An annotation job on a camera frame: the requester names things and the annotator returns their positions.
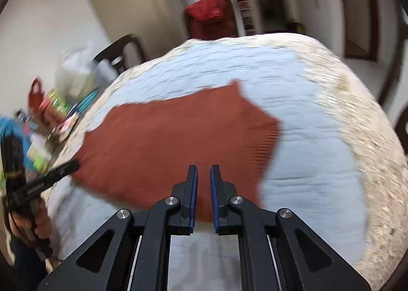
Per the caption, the green patterned box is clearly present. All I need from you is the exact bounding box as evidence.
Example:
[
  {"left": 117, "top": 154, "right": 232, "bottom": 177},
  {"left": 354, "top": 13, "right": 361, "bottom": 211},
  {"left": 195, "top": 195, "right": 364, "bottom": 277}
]
[{"left": 41, "top": 88, "right": 71, "bottom": 126}]

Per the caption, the person's left hand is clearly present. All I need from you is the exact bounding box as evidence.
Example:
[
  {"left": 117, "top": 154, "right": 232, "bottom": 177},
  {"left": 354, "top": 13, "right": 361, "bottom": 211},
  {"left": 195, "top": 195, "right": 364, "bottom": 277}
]
[{"left": 8, "top": 201, "right": 52, "bottom": 243}]

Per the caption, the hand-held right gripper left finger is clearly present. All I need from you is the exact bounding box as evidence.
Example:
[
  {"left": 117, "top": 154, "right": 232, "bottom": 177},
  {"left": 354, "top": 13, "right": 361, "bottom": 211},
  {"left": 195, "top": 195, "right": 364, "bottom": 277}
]
[{"left": 36, "top": 164, "right": 200, "bottom": 291}]

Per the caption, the cream door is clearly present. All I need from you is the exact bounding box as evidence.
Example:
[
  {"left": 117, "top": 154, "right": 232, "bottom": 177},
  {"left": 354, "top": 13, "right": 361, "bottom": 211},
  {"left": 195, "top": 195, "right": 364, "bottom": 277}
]
[{"left": 81, "top": 0, "right": 189, "bottom": 66}]

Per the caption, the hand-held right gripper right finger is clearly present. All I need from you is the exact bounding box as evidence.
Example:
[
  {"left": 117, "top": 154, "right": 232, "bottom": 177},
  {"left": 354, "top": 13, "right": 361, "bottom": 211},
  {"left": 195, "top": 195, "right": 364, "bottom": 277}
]
[{"left": 209, "top": 164, "right": 372, "bottom": 291}]

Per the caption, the teal plastic item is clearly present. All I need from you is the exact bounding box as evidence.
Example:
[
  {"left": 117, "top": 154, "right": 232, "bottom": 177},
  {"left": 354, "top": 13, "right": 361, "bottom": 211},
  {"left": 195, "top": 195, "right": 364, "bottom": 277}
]
[{"left": 0, "top": 118, "right": 29, "bottom": 143}]

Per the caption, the cream lace tablecloth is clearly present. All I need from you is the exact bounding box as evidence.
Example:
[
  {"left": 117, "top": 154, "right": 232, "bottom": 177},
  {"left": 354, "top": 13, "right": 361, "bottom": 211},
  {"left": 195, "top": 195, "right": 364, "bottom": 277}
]
[{"left": 41, "top": 32, "right": 408, "bottom": 291}]

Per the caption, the green lidded bottle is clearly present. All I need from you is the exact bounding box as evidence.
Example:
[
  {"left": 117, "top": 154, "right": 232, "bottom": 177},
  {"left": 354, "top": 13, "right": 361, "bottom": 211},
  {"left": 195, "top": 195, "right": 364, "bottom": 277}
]
[{"left": 27, "top": 144, "right": 54, "bottom": 174}]

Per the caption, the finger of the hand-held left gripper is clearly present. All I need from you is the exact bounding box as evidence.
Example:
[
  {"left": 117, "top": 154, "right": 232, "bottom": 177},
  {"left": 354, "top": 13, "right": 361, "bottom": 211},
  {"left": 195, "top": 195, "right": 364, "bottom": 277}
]
[{"left": 24, "top": 159, "right": 81, "bottom": 198}]

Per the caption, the rust red knit sweater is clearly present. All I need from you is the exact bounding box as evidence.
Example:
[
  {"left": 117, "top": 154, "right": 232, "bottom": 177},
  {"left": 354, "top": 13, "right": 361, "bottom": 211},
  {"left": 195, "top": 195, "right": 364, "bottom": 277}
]
[{"left": 68, "top": 80, "right": 281, "bottom": 223}]

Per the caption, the person's left forearm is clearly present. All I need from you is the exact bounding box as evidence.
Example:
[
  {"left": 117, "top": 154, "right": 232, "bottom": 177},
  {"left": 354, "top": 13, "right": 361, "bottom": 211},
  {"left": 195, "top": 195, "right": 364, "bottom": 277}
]
[{"left": 6, "top": 237, "right": 48, "bottom": 291}]

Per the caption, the gift box with pink ribbon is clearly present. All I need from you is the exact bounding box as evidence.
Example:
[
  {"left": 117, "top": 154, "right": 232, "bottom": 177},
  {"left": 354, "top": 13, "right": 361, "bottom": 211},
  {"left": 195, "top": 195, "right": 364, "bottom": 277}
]
[{"left": 59, "top": 112, "right": 81, "bottom": 139}]

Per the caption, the white plastic bag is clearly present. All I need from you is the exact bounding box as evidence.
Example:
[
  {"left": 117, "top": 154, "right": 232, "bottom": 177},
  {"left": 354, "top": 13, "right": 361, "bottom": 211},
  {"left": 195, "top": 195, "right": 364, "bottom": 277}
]
[{"left": 54, "top": 42, "right": 103, "bottom": 98}]

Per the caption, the red gift bag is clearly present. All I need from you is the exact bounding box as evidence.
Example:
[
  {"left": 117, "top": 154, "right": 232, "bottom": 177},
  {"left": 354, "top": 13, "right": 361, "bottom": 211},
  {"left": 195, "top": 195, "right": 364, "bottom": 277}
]
[{"left": 28, "top": 77, "right": 46, "bottom": 117}]

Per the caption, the dark wooden chair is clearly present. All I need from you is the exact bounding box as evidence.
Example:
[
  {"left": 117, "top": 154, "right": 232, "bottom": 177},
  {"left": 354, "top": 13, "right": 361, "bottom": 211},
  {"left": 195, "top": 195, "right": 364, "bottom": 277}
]
[{"left": 92, "top": 34, "right": 147, "bottom": 76}]

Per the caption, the light blue quilted mat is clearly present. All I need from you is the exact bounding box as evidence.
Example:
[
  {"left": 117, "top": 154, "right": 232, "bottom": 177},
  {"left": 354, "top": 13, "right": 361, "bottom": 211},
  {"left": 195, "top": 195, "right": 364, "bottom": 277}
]
[{"left": 48, "top": 34, "right": 367, "bottom": 291}]

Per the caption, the brown door frame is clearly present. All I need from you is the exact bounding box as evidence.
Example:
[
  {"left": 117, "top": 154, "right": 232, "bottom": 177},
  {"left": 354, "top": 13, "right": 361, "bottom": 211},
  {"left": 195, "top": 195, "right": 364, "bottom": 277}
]
[{"left": 335, "top": 0, "right": 380, "bottom": 62}]

